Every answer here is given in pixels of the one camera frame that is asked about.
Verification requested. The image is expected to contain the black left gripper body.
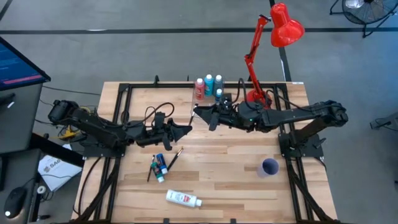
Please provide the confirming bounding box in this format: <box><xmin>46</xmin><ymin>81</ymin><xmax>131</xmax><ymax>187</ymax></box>
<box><xmin>136</xmin><ymin>111</ymin><xmax>175</xmax><ymax>152</ymax></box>

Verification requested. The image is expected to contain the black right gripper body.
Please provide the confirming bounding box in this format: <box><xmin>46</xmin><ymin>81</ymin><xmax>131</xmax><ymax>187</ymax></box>
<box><xmin>210</xmin><ymin>96</ymin><xmax>246</xmax><ymax>131</ymax></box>

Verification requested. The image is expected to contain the red paint bottle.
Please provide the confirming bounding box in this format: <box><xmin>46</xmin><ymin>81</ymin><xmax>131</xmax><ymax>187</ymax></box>
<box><xmin>195</xmin><ymin>77</ymin><xmax>206</xmax><ymax>101</ymax></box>

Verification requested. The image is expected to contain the turquoise paint bottle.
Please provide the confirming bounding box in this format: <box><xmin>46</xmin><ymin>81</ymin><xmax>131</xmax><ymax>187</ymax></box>
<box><xmin>204</xmin><ymin>73</ymin><xmax>215</xmax><ymax>97</ymax></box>

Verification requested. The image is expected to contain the grey-blue paint bottle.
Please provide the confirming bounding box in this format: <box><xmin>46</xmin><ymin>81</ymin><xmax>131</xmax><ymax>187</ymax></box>
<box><xmin>213</xmin><ymin>74</ymin><xmax>224</xmax><ymax>94</ymax></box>

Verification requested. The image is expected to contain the white paint bottle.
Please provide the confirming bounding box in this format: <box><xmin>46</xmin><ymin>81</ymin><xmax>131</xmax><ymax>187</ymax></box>
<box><xmin>165</xmin><ymin>189</ymin><xmax>203</xmax><ymax>208</ymax></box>

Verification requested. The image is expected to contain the small green paint bottle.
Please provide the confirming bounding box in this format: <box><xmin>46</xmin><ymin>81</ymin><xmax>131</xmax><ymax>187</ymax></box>
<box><xmin>150</xmin><ymin>161</ymin><xmax>165</xmax><ymax>184</ymax></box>

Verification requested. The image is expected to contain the clear plastic container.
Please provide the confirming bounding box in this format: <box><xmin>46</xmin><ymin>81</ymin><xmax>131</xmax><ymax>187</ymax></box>
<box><xmin>190</xmin><ymin>79</ymin><xmax>225</xmax><ymax>123</ymax></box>

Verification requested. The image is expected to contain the purple plastic cup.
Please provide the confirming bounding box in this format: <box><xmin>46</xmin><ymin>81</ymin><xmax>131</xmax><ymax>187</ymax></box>
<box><xmin>257</xmin><ymin>157</ymin><xmax>280</xmax><ymax>179</ymax></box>

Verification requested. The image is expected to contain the red desk lamp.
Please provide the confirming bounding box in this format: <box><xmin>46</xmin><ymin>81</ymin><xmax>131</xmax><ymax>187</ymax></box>
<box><xmin>244</xmin><ymin>2</ymin><xmax>305</xmax><ymax>114</ymax></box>

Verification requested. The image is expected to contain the grey desk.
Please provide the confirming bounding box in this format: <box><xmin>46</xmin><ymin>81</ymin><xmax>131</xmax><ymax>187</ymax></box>
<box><xmin>0</xmin><ymin>83</ymin><xmax>43</xmax><ymax>224</ymax></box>

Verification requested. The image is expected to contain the blue-screen computer monitor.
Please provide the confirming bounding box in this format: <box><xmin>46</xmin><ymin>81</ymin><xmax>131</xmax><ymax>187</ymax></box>
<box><xmin>0</xmin><ymin>35</ymin><xmax>51</xmax><ymax>91</ymax></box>

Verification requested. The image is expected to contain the black computer mouse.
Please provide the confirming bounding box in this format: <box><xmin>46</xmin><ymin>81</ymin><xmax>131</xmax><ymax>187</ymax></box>
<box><xmin>3</xmin><ymin>186</ymin><xmax>27</xmax><ymax>219</ymax></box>

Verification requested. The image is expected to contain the black floor fan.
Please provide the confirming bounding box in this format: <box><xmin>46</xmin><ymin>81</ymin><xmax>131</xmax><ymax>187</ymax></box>
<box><xmin>329</xmin><ymin>0</ymin><xmax>398</xmax><ymax>38</ymax></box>

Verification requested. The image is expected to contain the black metal rig frame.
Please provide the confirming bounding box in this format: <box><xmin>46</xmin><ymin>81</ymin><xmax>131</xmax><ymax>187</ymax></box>
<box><xmin>73</xmin><ymin>81</ymin><xmax>343</xmax><ymax>224</ymax></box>

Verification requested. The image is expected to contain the yellow cable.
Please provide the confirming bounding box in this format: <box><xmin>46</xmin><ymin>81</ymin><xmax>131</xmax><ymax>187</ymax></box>
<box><xmin>57</xmin><ymin>105</ymin><xmax>93</xmax><ymax>140</ymax></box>

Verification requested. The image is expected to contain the black floor cable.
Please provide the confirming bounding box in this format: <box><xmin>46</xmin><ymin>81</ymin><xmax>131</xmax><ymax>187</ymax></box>
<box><xmin>39</xmin><ymin>85</ymin><xmax>102</xmax><ymax>113</ymax></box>
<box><xmin>369</xmin><ymin>116</ymin><xmax>398</xmax><ymax>138</ymax></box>

